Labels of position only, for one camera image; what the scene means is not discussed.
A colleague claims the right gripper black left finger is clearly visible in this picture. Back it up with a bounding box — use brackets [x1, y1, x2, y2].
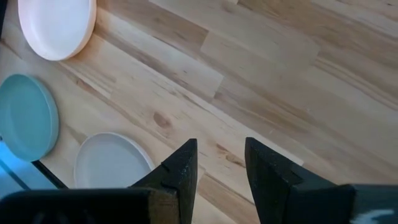
[129, 138, 199, 224]

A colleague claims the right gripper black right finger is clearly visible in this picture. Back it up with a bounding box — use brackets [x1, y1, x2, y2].
[244, 136, 355, 224]

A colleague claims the beige grey plate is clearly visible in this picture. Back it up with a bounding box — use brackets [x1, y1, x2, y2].
[73, 132, 156, 190]

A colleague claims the sage green plate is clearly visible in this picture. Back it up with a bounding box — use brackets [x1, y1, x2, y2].
[0, 73, 60, 162]

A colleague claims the peach plate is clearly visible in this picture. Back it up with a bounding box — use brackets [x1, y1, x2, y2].
[17, 0, 97, 62]

